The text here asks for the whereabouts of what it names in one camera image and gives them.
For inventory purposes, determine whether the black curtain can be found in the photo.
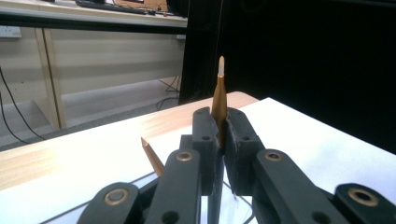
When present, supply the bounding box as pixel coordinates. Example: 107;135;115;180
178;0;396;154

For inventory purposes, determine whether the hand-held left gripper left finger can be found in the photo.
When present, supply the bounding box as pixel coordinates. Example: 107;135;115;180
180;106;219;197

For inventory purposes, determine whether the long beige desk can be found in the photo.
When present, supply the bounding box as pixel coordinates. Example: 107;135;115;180
0;0;189;131

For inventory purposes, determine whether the clear acrylic organizer box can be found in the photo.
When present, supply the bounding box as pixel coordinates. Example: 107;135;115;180
38;169;255;224

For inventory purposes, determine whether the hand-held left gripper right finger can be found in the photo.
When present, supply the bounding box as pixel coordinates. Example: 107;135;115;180
224;106;265;197

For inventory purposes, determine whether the thin black cable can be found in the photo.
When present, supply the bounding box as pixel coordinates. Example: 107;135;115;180
0;66;48;142
0;92;32;145

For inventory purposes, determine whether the white wall socket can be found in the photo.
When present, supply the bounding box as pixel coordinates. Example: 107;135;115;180
0;25;22;39

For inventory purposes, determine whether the tangled black cable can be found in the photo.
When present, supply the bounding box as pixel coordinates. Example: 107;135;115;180
155;76;182;112

